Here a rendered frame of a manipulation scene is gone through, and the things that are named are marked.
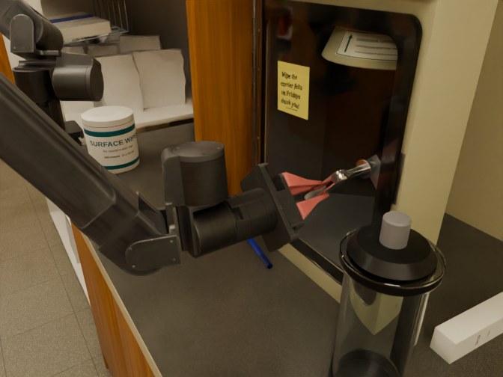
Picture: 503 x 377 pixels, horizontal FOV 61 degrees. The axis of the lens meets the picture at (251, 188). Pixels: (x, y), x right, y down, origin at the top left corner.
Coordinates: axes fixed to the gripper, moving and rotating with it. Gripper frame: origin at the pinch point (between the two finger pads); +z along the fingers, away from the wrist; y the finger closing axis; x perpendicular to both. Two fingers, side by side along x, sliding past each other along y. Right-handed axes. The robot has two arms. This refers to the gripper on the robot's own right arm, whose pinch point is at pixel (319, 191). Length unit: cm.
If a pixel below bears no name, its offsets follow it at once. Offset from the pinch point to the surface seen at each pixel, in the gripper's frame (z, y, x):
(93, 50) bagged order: 5, 96, 95
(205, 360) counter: -18.0, -15.0, 16.6
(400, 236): -3.8, -9.4, -13.6
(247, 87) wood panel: 6.2, 25.3, 14.1
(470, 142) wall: 48.6, 1.5, 8.8
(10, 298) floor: -47, 32, 192
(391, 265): -6.0, -11.5, -13.1
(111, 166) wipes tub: -11, 34, 60
